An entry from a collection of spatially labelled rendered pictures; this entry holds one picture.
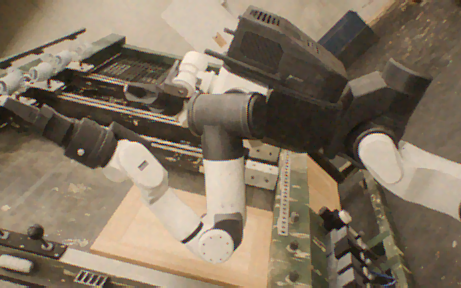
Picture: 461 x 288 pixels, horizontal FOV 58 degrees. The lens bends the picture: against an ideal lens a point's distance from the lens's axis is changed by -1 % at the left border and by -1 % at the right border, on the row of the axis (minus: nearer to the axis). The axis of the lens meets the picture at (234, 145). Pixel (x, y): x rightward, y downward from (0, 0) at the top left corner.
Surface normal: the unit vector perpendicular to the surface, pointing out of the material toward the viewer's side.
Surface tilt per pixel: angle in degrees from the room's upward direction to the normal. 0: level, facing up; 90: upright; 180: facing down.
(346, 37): 90
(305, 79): 90
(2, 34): 90
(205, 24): 90
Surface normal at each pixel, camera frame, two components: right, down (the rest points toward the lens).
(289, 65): -0.14, 0.43
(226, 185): 0.10, 0.19
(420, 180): 0.29, 0.49
